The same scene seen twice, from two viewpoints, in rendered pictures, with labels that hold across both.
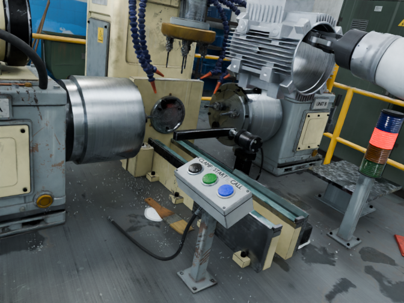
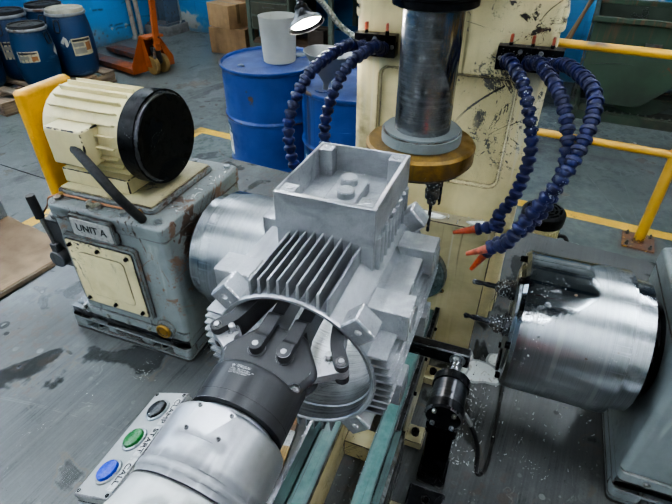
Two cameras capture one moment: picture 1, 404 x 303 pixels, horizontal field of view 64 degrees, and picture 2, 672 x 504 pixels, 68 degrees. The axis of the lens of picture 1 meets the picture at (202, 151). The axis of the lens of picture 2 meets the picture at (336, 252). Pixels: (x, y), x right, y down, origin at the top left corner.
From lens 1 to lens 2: 87 cm
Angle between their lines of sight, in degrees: 55
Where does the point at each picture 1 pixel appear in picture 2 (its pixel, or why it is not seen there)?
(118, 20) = (360, 103)
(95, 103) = (213, 245)
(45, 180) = (164, 311)
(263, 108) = (559, 346)
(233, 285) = not seen: outside the picture
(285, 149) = (644, 461)
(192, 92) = (464, 245)
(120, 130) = not seen: hidden behind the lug
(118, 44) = (362, 139)
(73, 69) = (620, 72)
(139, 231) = not seen: hidden behind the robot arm
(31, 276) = (103, 400)
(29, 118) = (135, 247)
